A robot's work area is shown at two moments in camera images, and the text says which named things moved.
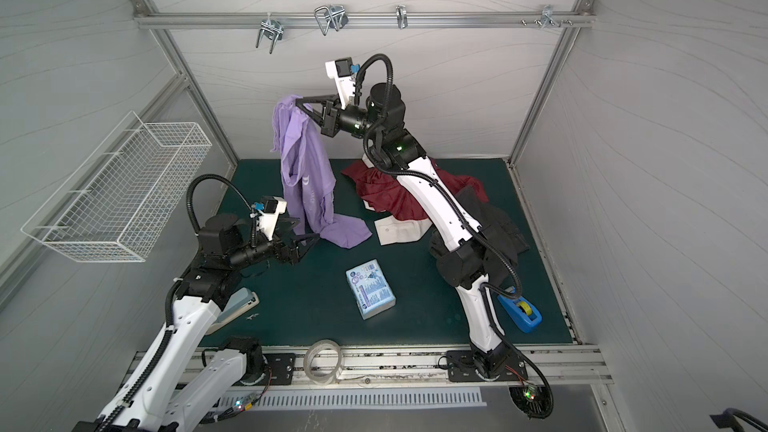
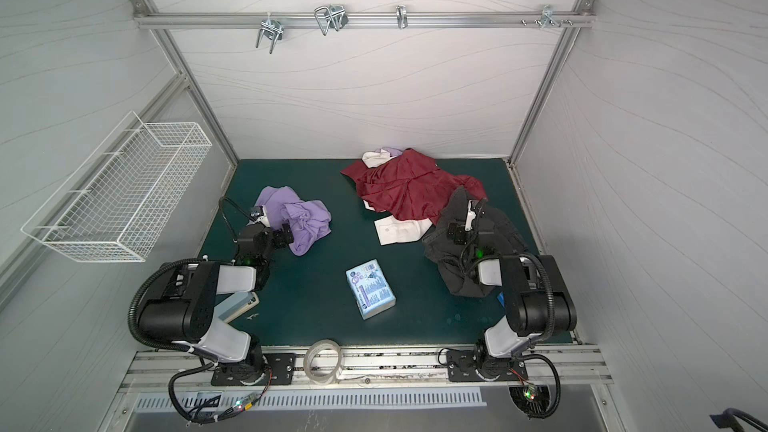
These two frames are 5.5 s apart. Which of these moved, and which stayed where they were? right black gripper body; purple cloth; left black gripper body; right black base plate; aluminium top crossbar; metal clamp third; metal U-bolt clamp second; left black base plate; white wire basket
Moved: right black gripper body; left black gripper body; purple cloth
Stayed: metal clamp third; right black base plate; left black base plate; aluminium top crossbar; metal U-bolt clamp second; white wire basket
